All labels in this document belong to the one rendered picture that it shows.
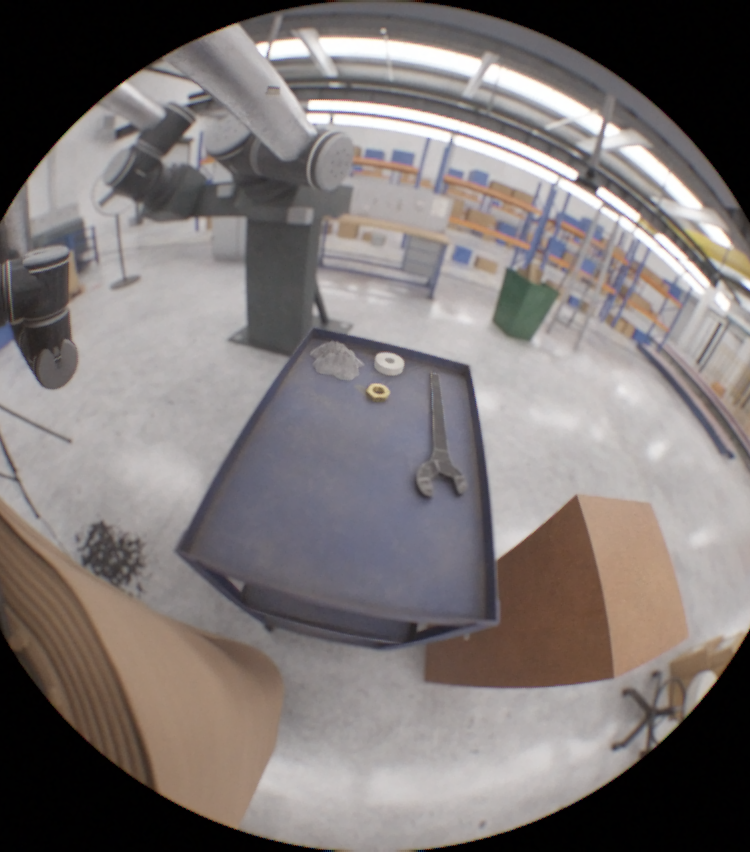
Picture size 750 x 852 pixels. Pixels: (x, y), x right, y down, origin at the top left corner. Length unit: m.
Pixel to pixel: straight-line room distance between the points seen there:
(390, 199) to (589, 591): 4.66
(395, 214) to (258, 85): 4.13
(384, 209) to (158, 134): 3.68
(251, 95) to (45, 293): 0.52
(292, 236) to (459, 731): 2.72
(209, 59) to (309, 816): 2.03
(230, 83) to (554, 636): 1.21
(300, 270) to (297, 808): 2.78
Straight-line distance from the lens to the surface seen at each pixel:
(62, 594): 0.29
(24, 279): 0.62
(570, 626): 0.63
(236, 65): 0.69
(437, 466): 0.53
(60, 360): 0.68
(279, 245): 2.11
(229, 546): 0.44
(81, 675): 0.27
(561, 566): 0.65
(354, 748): 1.34
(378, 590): 0.42
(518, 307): 3.82
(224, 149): 1.07
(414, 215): 4.71
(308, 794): 1.42
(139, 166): 1.62
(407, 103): 11.96
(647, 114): 0.15
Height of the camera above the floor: 1.27
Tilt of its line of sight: 44 degrees down
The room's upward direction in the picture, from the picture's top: 15 degrees clockwise
